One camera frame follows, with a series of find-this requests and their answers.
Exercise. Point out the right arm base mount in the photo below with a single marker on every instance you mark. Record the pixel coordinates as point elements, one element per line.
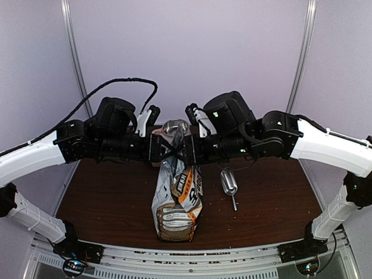
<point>305,254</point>

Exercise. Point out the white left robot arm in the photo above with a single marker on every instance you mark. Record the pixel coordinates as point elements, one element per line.
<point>114,131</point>

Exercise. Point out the right aluminium frame post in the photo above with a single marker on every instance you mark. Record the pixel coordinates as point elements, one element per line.
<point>303,53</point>

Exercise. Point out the pet food bag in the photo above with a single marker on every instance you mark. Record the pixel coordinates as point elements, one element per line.
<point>177,202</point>

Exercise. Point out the pink double pet feeder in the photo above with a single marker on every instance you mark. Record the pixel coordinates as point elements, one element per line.
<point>159,132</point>

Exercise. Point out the left aluminium frame post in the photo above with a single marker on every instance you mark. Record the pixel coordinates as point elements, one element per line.
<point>66,13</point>

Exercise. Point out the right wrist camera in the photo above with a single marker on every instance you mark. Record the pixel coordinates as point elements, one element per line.
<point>199,118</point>

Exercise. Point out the rear steel feeder bowl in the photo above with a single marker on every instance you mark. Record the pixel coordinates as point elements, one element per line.
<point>170,127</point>

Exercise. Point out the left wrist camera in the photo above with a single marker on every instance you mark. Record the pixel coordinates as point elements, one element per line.
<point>146,119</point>

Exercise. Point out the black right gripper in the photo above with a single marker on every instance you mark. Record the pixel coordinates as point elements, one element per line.
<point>194,154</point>

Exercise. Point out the aluminium frame post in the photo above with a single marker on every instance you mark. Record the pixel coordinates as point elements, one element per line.
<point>303,53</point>
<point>66,13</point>

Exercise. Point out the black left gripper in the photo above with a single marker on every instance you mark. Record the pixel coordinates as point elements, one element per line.
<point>155,154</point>

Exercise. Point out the front aluminium rail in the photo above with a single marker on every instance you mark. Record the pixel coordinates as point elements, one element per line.
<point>252,262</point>

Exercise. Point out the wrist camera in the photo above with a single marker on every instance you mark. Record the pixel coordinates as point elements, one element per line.
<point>146,119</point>
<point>199,118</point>

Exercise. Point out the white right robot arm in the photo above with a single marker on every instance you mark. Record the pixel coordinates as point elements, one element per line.
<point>232,131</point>

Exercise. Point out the metal food scoop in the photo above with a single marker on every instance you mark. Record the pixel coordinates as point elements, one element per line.
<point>229,184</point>

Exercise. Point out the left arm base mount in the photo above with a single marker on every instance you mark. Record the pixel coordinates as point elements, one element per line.
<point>78,257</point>

